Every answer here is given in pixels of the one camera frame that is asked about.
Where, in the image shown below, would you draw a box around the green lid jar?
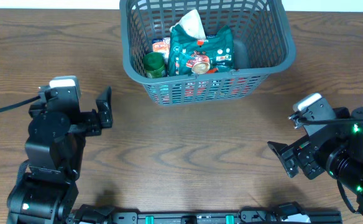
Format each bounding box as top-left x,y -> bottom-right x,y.
143,52 -> 167,78

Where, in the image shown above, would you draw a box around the orange tissue multipack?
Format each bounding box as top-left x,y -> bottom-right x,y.
152,37 -> 170,64

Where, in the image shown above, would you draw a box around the green Nescafe coffee bag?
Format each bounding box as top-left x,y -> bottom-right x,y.
167,25 -> 234,76

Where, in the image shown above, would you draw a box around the beige brown snack bag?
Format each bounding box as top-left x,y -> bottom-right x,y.
170,9 -> 206,40

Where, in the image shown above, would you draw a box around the light green snack packet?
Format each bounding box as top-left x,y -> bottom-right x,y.
151,85 -> 171,101

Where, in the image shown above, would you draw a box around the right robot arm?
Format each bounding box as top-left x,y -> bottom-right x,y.
268,106 -> 363,216

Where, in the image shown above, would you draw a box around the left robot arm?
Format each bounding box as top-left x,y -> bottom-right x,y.
7,86 -> 113,223

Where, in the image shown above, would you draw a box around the grey plastic basket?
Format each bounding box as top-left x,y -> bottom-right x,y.
119,0 -> 296,105

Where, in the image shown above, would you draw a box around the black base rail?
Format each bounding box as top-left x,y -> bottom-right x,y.
65,202 -> 342,224

